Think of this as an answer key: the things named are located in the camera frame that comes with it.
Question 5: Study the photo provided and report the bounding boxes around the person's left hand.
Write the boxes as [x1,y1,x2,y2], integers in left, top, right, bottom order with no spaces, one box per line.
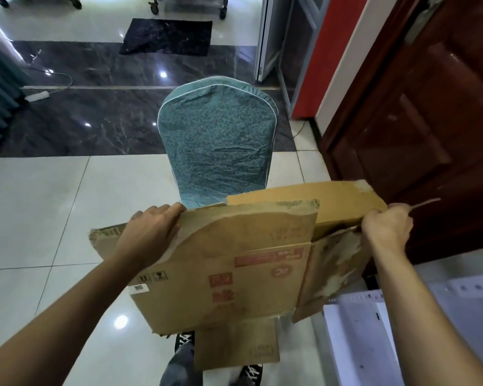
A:
[113,202,188,274]

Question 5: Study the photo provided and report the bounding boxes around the person's right hand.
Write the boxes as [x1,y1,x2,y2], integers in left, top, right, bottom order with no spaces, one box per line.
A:
[362,203,414,262]

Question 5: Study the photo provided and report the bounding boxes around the large brown cardboard box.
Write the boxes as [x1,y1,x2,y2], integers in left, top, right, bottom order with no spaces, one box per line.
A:
[89,180,442,336]

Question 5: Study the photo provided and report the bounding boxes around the white metal shelving rack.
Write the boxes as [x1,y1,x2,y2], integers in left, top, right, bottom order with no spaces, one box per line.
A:
[322,273,483,386]

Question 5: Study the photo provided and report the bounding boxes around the person's left forearm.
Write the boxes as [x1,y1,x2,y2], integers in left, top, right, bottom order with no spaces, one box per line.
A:
[0,257,142,386]

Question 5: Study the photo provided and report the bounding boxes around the person's right forearm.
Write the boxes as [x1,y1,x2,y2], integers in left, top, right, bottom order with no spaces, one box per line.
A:
[374,249,483,386]

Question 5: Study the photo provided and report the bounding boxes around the person's grey trouser legs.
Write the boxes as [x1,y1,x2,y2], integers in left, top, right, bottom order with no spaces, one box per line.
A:
[159,342,206,386]

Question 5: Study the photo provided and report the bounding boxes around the black and white sneaker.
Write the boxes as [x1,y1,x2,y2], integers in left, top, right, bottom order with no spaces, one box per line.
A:
[237,364,264,386]
[174,332,196,354]

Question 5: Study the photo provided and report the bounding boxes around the dark wooden door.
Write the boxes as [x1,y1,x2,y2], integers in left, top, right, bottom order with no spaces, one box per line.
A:
[320,0,483,266]

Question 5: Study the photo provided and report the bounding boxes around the teal fabric chair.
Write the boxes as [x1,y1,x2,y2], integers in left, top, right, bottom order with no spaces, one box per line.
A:
[157,76,281,210]

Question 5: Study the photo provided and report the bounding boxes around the small printed brown carton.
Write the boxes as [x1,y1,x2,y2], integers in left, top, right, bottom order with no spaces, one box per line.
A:
[193,316,281,372]

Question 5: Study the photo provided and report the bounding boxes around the dark floor mat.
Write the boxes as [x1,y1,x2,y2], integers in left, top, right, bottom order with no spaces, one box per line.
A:
[119,18,214,57]

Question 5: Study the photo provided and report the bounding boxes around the blue pleated curtain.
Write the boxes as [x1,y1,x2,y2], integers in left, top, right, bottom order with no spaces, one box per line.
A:
[0,36,29,158]

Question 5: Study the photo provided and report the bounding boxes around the metal trolley cart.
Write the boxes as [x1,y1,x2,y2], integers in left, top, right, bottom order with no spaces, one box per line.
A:
[0,0,229,19]

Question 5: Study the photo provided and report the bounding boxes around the glass door with metal frame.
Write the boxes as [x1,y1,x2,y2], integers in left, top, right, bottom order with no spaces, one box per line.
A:
[256,0,331,117]

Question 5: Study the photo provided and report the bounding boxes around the metal door handle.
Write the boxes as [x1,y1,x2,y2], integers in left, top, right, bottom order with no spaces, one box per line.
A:
[404,0,447,45]

